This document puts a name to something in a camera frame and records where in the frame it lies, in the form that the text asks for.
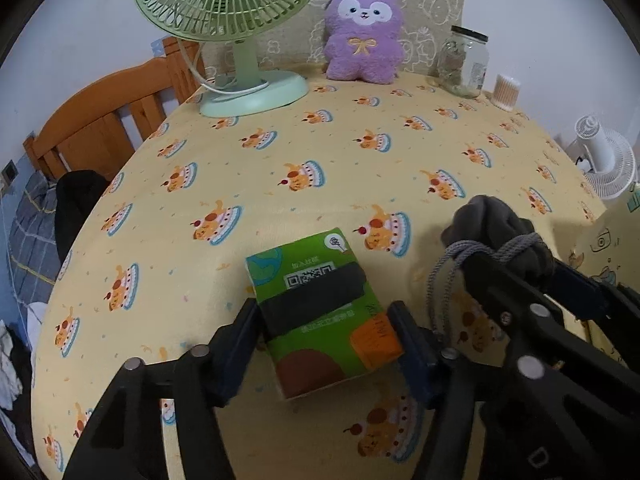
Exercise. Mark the blue plaid bedding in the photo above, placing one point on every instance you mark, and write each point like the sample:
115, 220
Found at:
30, 245

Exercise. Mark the wooden headboard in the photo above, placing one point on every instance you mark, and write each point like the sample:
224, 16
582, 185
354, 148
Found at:
90, 125

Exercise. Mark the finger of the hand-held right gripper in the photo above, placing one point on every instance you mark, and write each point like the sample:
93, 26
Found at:
580, 287
505, 285

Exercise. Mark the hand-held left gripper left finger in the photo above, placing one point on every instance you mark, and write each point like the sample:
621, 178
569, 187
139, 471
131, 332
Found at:
235, 355

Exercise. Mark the purple plush toy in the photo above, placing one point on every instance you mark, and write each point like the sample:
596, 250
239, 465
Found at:
362, 55

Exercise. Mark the pile of white clothes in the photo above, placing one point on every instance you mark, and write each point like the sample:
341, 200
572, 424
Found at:
10, 375

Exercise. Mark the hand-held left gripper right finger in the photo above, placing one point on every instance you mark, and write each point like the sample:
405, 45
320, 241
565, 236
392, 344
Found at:
415, 355

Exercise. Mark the white fan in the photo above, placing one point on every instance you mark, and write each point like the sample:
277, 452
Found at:
607, 160

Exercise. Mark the glass jar with black lid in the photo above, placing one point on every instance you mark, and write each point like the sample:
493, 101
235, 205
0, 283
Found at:
462, 70

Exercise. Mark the patterned grey-green board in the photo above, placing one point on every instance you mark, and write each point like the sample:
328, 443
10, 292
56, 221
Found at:
430, 5

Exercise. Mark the black cloth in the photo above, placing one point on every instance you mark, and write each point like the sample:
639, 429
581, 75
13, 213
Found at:
80, 205

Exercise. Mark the green desk fan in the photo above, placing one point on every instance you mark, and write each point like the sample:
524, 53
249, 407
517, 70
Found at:
240, 95

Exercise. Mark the green tissue pack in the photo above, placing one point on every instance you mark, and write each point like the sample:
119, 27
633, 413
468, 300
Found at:
320, 360

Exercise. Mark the cotton swab container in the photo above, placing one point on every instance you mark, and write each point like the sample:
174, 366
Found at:
506, 94

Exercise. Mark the yellow printed tablecloth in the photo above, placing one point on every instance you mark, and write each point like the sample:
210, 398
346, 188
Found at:
300, 135

